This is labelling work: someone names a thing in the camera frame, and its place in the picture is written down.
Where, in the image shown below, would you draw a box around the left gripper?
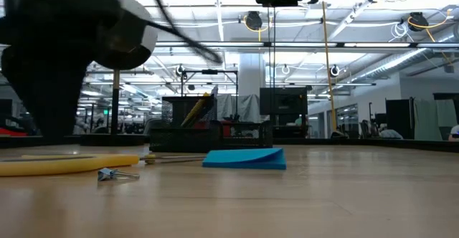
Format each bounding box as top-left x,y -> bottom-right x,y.
0,0 -> 121,144

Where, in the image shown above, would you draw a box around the yellow handled scissors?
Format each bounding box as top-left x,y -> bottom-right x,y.
0,153 -> 208,177

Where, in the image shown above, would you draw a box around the blue binder clip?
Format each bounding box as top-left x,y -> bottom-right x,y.
97,167 -> 141,182

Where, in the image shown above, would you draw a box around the blue sticky note pad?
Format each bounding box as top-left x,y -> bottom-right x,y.
202,147 -> 288,171

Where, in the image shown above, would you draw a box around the black mesh desk organizer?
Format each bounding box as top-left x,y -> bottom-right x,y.
149,95 -> 274,153

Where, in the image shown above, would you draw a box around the white globe table lamp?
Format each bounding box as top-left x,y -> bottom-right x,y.
80,0 -> 158,146

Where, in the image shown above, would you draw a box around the grey cover sheet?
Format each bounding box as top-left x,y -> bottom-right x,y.
216,93 -> 261,123

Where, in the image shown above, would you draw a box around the pale green curtain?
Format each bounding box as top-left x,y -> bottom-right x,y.
414,98 -> 458,141

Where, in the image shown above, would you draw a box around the large ceiling cable reel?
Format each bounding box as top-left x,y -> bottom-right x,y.
245,10 -> 265,32
408,11 -> 430,32

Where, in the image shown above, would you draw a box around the yellow hanging cable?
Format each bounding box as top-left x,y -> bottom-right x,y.
320,0 -> 338,133

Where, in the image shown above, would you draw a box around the black background gantry frame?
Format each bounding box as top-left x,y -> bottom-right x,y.
181,69 -> 240,99

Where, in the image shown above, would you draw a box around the black aluminium table frame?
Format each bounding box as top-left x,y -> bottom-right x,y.
0,133 -> 459,153

